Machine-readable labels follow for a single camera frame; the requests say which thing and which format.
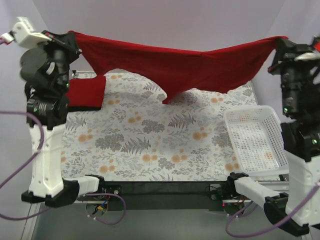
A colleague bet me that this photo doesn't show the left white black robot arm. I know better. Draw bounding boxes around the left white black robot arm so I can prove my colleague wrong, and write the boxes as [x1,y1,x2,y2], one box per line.
[20,30,107,208]

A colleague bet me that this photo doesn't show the folded red t shirt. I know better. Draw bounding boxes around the folded red t shirt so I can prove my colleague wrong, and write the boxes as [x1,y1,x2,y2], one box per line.
[66,76,106,112]

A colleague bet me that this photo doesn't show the red t shirt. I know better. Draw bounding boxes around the red t shirt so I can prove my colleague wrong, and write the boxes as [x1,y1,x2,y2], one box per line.
[74,32,284,104]
[66,76,106,112]

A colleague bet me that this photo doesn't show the white plastic laundry basket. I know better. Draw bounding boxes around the white plastic laundry basket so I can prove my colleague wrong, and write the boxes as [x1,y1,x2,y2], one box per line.
[224,105,289,177]

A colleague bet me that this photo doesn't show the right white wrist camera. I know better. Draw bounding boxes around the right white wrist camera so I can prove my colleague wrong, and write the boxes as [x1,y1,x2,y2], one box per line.
[294,36,320,62]

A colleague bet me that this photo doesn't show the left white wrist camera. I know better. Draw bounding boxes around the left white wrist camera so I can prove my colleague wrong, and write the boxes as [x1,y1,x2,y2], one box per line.
[9,16,52,49]

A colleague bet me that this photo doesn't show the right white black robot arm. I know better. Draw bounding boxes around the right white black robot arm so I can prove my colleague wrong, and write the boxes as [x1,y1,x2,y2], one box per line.
[225,36,320,237]

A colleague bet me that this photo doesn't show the aluminium front rail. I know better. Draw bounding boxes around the aluminium front rail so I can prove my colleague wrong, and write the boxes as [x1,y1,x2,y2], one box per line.
[77,181,249,204]

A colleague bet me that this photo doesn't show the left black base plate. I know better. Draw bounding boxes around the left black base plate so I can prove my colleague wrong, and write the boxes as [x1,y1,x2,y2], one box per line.
[95,184,122,201]

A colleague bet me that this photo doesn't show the floral patterned table mat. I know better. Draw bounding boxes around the floral patterned table mat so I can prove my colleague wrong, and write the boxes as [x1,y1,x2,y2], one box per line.
[61,71,257,181]

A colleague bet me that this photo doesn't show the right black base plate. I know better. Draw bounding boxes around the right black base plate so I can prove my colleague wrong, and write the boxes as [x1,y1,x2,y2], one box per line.
[204,183,241,200]

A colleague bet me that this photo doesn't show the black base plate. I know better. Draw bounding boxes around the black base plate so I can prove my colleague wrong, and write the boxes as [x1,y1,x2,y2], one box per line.
[95,184,122,201]
[204,183,241,200]

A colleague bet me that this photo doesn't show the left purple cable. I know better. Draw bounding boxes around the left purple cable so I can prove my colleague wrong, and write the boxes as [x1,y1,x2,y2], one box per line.
[0,36,127,226]

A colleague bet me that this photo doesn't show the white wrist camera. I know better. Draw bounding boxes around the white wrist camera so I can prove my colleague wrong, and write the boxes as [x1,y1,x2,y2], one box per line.
[9,16,52,49]
[294,36,320,62]

